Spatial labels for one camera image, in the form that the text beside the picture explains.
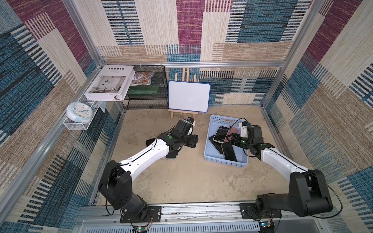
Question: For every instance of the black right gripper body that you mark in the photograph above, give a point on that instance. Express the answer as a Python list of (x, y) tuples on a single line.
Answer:
[(243, 139)]

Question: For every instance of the wooden tabletop easel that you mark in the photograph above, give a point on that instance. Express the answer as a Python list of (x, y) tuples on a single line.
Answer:
[(185, 78)]

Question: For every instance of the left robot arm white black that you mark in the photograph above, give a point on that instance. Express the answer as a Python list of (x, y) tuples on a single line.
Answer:
[(117, 178)]

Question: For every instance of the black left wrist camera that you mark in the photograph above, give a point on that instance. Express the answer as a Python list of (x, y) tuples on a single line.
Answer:
[(192, 123)]

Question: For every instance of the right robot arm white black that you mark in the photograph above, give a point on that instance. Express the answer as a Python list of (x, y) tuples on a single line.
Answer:
[(308, 193)]

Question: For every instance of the light blue perforated storage basket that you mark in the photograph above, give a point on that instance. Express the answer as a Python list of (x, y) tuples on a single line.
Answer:
[(212, 154)]

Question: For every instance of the colourful snack packet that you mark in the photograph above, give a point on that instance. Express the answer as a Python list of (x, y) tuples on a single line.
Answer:
[(142, 78)]

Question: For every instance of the white cardboard box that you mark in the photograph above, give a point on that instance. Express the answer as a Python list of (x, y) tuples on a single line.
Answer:
[(111, 84)]

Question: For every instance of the green flat board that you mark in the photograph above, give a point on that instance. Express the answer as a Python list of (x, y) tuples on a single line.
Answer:
[(146, 89)]

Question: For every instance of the black wire mesh shelf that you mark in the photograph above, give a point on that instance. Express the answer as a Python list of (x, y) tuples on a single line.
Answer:
[(151, 96)]

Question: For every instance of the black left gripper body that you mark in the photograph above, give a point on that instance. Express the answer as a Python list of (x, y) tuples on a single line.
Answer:
[(189, 141)]

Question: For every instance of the white wire basket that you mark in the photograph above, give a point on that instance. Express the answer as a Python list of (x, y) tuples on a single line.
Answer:
[(70, 125)]

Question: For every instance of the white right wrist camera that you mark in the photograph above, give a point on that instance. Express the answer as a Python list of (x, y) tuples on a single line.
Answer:
[(244, 129)]

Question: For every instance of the small whiteboard blue frame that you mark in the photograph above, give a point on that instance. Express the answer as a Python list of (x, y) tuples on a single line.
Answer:
[(189, 96)]

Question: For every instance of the aluminium frame rail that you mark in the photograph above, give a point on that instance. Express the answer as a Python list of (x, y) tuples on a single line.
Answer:
[(218, 217)]

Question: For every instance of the face-down phone salmon case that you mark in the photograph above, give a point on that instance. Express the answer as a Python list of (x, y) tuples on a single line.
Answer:
[(232, 130)]

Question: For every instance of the black phone without case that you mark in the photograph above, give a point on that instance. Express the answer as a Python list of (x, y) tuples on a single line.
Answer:
[(216, 145)]

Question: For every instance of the round white blue clock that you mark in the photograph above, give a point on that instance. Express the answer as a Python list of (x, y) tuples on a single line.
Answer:
[(79, 112)]

